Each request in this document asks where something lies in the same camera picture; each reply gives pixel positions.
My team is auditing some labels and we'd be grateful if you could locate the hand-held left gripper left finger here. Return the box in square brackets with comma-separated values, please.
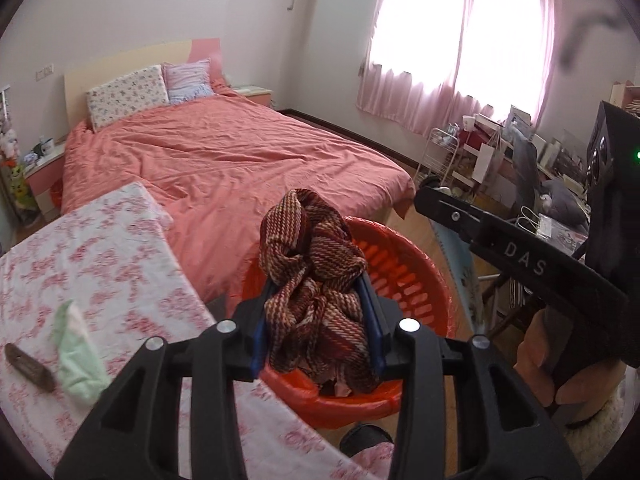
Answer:
[54, 279, 277, 480]

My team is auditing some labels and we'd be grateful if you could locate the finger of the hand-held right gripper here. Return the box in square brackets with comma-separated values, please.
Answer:
[414, 185, 502, 250]

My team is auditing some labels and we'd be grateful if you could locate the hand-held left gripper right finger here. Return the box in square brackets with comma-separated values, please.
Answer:
[359, 274, 584, 480]

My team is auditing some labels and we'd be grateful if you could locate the orange plastic basket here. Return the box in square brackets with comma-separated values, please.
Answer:
[227, 216, 458, 431]

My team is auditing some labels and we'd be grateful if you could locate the brown striped cloth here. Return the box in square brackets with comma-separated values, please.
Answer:
[258, 188, 382, 396]

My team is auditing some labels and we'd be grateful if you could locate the person's right hand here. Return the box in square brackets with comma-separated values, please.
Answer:
[514, 310, 626, 428]

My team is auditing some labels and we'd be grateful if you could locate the patterned board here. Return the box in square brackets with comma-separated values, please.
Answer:
[432, 217, 483, 321]

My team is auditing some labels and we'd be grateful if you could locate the cluttered desk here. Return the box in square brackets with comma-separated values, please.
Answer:
[457, 80, 640, 221]

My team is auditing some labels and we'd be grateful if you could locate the grey office chair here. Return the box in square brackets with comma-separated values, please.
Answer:
[512, 135, 591, 221]

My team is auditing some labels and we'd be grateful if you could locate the black shoe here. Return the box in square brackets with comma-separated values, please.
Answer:
[340, 422, 393, 458]

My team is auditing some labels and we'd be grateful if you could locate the pink curtain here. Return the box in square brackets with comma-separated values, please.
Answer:
[356, 0, 558, 136]

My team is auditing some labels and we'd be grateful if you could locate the light green cloth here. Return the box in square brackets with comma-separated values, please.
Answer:
[52, 300, 111, 406]

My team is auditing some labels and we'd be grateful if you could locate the pink floral tablecloth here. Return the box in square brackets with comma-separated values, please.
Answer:
[0, 181, 386, 480]

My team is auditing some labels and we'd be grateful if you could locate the bed with pink duvet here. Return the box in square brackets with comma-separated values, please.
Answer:
[60, 85, 416, 321]

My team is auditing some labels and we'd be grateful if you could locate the dark brown wrapper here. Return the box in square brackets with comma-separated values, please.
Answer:
[4, 342, 57, 393]

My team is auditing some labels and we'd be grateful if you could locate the pink striped pillow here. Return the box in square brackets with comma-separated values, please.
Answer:
[161, 58, 216, 106]

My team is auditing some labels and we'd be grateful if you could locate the pink and white nightstand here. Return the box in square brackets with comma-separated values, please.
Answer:
[22, 140, 68, 223]

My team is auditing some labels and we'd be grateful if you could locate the floral print pillow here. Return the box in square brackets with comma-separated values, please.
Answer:
[86, 64, 169, 133]

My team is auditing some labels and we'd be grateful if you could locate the green plush toy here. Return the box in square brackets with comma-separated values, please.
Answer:
[7, 162, 38, 211]

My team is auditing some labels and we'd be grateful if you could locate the plush toy display case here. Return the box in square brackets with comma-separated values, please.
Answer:
[0, 85, 41, 231]

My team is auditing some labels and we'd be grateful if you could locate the cream and pink headboard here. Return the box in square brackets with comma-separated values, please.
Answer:
[64, 37, 223, 133]

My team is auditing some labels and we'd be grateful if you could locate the white wire rack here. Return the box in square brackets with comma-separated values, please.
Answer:
[422, 127, 461, 196]

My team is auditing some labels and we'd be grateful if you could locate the paper bag with handles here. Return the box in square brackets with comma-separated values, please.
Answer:
[515, 205, 588, 252]

